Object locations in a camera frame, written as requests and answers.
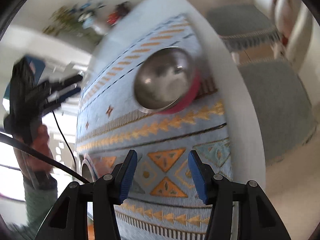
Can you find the white ribbed flower vase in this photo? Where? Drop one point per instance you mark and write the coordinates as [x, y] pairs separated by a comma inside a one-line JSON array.
[[100, 27]]

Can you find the person's left hand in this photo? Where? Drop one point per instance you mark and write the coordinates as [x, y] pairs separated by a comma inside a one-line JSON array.
[[40, 144]]

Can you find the dark mug with lid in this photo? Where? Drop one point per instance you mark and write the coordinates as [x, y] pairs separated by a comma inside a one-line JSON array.
[[123, 9]]

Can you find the pink steel bowl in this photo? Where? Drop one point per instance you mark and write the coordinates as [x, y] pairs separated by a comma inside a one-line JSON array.
[[167, 82]]

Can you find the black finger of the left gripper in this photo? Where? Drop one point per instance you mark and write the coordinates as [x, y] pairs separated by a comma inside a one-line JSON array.
[[66, 82]]

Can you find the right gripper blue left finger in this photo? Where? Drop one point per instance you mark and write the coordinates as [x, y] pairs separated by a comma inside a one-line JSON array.
[[123, 179]]

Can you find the green sleeve forearm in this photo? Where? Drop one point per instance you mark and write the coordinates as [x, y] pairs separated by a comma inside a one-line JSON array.
[[38, 202]]

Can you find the light blue patterned mat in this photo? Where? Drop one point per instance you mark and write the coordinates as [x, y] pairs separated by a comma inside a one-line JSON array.
[[162, 202]]

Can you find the blue steel bowl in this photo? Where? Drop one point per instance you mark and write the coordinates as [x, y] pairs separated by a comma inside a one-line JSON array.
[[87, 168]]

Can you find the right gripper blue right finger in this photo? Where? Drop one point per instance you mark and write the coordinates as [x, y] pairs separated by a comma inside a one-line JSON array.
[[201, 174]]

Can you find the grey seat cushion far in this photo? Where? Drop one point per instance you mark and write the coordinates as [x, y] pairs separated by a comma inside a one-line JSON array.
[[242, 26]]

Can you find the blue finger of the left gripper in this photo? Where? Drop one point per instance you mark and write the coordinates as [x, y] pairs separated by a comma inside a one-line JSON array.
[[63, 97]]

